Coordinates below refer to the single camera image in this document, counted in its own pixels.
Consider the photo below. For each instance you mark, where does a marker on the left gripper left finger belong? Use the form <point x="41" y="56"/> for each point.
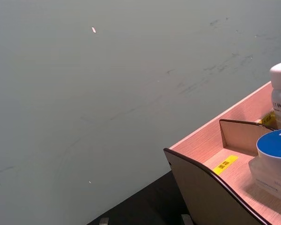
<point x="104" y="221"/>

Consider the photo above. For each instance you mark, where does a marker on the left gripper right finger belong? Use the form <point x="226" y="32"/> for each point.
<point x="187" y="220"/>

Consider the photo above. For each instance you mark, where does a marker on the light wooden desk organizer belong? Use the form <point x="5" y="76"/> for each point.
<point x="201" y="199"/>

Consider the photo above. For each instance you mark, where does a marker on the large yellow label sticker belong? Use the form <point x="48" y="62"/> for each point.
<point x="225" y="164"/>

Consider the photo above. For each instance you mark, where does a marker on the clear jar with blue lid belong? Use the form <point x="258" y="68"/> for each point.
<point x="274" y="145"/>

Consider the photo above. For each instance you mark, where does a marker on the small yellow label sticker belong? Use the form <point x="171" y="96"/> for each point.
<point x="268" y="119"/>

